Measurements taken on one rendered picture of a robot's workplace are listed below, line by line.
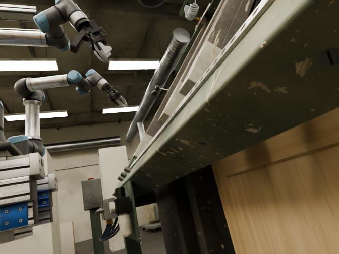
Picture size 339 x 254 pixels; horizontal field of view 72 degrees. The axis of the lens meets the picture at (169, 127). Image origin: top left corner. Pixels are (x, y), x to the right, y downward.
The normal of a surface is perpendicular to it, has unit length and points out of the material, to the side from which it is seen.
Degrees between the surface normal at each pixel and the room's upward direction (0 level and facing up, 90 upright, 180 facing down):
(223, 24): 90
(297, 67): 143
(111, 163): 90
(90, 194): 90
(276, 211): 90
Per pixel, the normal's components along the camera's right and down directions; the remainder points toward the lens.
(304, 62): -0.39, 0.80
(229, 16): 0.30, -0.35
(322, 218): -0.93, 0.11
